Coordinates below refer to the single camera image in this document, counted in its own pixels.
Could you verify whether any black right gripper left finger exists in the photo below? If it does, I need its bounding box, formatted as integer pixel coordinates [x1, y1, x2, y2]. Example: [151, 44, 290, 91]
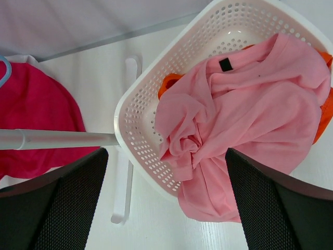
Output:
[1, 148, 108, 249]

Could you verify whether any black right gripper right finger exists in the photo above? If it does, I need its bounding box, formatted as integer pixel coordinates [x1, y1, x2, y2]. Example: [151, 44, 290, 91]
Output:
[225, 148, 332, 249]

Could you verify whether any pink t shirt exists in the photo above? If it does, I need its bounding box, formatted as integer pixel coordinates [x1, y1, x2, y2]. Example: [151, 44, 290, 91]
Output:
[155, 33, 332, 222]

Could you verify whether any magenta t shirt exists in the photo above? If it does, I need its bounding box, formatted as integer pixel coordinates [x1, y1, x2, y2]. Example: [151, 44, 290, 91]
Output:
[1, 62, 97, 179]

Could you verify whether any orange t shirt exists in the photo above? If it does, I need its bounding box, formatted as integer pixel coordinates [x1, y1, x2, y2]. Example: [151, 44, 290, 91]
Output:
[157, 49, 332, 144]

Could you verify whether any silver rack upright pole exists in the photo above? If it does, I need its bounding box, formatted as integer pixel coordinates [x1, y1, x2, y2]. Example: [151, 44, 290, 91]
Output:
[1, 129, 119, 150]

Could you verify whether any pale pink tank top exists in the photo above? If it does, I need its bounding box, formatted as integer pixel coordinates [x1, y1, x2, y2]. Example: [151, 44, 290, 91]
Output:
[5, 55, 39, 65]

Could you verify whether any white rack base foot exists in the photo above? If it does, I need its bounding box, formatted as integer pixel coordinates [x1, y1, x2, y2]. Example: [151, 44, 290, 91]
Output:
[111, 56, 142, 224]

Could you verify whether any white perforated plastic basket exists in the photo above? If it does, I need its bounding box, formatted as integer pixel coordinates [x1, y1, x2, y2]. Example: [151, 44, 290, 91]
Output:
[114, 1, 332, 202]

